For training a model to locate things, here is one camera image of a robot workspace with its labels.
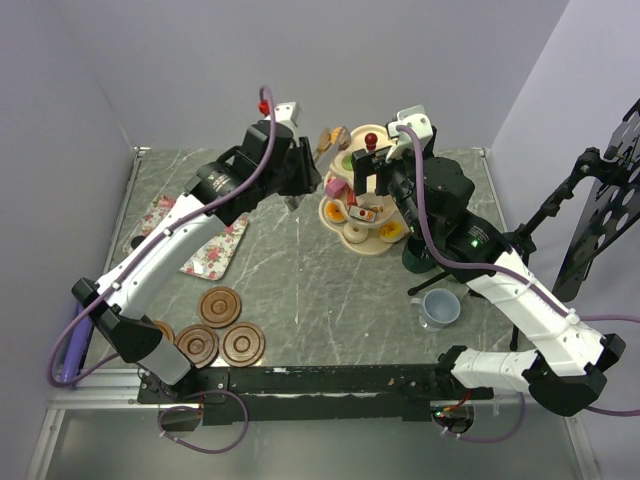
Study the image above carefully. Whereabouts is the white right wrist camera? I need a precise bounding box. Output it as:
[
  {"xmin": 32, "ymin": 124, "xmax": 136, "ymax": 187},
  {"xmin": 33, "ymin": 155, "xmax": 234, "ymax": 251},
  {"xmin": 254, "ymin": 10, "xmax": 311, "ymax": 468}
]
[{"xmin": 386, "ymin": 104, "xmax": 434, "ymax": 163}]

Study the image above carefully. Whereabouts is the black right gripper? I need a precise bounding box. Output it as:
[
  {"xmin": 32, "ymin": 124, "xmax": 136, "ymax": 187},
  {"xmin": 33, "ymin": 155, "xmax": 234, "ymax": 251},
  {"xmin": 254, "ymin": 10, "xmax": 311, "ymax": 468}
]
[{"xmin": 351, "ymin": 140, "xmax": 435, "ymax": 240}]

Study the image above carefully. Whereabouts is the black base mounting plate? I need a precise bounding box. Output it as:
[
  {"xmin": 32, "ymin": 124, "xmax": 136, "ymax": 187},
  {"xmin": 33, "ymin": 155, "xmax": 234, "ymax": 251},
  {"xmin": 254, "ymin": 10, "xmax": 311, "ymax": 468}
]
[{"xmin": 137, "ymin": 364, "xmax": 494, "ymax": 426}]

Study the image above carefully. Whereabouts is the floral serving tray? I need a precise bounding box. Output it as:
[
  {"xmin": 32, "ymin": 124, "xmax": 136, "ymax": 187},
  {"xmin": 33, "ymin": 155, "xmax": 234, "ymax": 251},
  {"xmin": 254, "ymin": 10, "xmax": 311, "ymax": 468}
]
[{"xmin": 123, "ymin": 195, "xmax": 249, "ymax": 281}]

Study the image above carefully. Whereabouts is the white toy cake slice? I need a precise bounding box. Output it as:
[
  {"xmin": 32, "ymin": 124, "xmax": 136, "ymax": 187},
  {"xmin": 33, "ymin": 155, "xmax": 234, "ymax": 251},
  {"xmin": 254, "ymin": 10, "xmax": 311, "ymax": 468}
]
[{"xmin": 348, "ymin": 205, "xmax": 377, "ymax": 223}]

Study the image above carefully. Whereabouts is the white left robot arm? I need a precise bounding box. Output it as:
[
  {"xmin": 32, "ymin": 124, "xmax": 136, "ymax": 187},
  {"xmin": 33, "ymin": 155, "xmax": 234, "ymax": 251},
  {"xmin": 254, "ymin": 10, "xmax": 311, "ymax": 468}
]
[{"xmin": 72, "ymin": 120, "xmax": 321, "ymax": 402}]

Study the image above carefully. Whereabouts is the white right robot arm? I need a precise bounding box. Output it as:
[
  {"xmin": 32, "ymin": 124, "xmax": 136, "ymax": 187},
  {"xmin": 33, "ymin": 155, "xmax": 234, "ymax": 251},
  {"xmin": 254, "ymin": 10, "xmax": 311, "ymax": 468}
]
[{"xmin": 351, "ymin": 126, "xmax": 626, "ymax": 417}]

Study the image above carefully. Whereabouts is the cream toy donut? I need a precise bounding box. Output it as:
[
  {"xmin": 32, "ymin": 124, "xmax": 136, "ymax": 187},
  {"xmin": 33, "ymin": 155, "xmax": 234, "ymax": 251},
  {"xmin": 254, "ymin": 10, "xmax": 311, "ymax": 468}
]
[{"xmin": 343, "ymin": 223, "xmax": 369, "ymax": 245}]

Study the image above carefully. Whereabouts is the pink toy cake slice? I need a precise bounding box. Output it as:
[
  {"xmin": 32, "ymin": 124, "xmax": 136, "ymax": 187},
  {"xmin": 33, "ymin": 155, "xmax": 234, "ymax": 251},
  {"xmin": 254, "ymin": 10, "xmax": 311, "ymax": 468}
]
[{"xmin": 325, "ymin": 178, "xmax": 349, "ymax": 198}]

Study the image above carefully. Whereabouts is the brown wooden coaster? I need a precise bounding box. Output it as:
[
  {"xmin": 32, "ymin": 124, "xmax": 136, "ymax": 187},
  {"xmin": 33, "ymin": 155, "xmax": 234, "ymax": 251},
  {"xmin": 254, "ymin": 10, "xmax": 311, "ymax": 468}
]
[
  {"xmin": 219, "ymin": 322, "xmax": 266, "ymax": 368},
  {"xmin": 196, "ymin": 286, "xmax": 242, "ymax": 329},
  {"xmin": 153, "ymin": 321, "xmax": 175, "ymax": 344},
  {"xmin": 174, "ymin": 324, "xmax": 219, "ymax": 369}
]

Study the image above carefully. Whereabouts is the black tripod stand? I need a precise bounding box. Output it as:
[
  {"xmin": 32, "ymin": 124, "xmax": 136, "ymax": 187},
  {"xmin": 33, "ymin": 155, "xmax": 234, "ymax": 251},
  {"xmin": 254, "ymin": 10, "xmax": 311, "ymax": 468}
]
[{"xmin": 406, "ymin": 146, "xmax": 612, "ymax": 351}]

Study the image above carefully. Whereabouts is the dark green teacup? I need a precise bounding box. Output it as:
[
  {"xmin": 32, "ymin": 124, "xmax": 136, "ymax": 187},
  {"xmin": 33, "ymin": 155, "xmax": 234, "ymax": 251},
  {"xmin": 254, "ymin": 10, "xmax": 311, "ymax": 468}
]
[{"xmin": 401, "ymin": 236, "xmax": 437, "ymax": 274}]

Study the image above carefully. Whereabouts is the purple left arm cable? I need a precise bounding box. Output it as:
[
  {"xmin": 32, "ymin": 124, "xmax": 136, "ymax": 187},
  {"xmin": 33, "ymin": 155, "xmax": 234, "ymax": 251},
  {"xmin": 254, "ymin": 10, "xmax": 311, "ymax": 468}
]
[{"xmin": 46, "ymin": 85, "xmax": 277, "ymax": 389}]

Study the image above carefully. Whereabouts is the purple handle tool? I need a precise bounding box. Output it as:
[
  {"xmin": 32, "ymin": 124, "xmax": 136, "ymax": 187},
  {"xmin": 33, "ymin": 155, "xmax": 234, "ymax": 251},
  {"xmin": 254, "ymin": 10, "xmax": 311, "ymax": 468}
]
[{"xmin": 58, "ymin": 317, "xmax": 93, "ymax": 387}]

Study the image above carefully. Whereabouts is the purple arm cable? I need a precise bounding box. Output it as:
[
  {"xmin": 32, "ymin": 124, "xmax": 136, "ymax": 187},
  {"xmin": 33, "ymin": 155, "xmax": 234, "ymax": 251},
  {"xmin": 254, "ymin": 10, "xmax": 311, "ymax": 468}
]
[
  {"xmin": 46, "ymin": 85, "xmax": 277, "ymax": 389},
  {"xmin": 389, "ymin": 124, "xmax": 640, "ymax": 444}
]

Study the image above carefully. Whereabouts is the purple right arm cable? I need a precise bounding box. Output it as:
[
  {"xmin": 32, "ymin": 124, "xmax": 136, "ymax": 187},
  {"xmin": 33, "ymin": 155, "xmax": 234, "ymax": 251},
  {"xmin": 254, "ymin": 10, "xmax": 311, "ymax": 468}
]
[{"xmin": 389, "ymin": 124, "xmax": 640, "ymax": 444}]

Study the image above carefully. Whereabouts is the orange toy tart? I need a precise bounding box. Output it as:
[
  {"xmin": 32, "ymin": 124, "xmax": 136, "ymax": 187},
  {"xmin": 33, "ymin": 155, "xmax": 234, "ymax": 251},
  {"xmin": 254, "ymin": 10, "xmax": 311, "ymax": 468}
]
[{"xmin": 324, "ymin": 202, "xmax": 345, "ymax": 224}]

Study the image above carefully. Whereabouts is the light blue mug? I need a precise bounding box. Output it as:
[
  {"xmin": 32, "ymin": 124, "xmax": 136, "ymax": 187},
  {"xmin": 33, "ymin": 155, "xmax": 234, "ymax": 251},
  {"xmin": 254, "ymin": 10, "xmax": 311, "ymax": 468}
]
[{"xmin": 410, "ymin": 288, "xmax": 461, "ymax": 332}]

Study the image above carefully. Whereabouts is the yellow toy tart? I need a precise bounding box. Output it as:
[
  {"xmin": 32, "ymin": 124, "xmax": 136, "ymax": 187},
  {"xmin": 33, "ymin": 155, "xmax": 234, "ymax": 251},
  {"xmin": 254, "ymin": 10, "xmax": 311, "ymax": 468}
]
[{"xmin": 379, "ymin": 221, "xmax": 404, "ymax": 243}]

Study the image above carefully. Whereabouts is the cream three-tier cake stand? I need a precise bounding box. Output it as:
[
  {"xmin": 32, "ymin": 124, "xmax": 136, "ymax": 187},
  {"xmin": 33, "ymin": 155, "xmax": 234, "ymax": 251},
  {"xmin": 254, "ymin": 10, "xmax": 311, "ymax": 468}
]
[{"xmin": 318, "ymin": 124, "xmax": 409, "ymax": 256}]

